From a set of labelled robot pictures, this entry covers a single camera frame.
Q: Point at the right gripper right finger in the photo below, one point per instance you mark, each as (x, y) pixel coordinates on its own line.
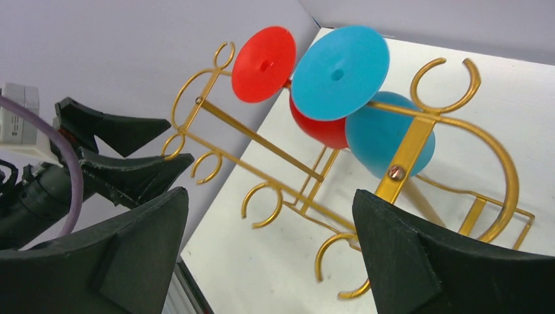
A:
(415, 266)

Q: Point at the red plastic goblet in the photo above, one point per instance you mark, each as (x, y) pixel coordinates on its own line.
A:
(264, 66)

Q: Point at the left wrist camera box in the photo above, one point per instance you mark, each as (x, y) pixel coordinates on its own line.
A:
(19, 135)

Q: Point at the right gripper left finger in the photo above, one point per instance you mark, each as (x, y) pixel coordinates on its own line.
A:
(121, 265)

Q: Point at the tall gold wire glass rack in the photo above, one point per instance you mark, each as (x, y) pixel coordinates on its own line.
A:
(413, 154)

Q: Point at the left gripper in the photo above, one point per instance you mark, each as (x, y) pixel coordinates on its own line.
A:
(43, 197)

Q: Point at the blue plastic goblet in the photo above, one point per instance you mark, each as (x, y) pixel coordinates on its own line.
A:
(332, 85)

